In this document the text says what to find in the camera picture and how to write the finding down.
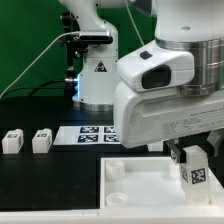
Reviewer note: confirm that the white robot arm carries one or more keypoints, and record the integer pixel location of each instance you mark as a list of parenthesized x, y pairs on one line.
[(187, 52)]

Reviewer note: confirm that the white L-shaped obstacle fence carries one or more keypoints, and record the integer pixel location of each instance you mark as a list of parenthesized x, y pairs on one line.
[(131, 215)]

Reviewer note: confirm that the white fiducial marker sheet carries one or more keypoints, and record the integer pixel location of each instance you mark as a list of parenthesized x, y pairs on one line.
[(86, 135)]

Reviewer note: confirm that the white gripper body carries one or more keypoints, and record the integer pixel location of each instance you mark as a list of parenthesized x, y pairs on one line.
[(153, 116)]

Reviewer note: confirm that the black camera stand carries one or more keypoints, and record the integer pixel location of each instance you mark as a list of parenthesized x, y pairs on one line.
[(74, 50)]

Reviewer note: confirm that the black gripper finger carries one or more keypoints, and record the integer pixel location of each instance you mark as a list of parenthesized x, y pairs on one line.
[(177, 153), (215, 138)]

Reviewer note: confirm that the white square tabletop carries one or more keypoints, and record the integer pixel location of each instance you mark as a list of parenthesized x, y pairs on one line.
[(147, 183)]

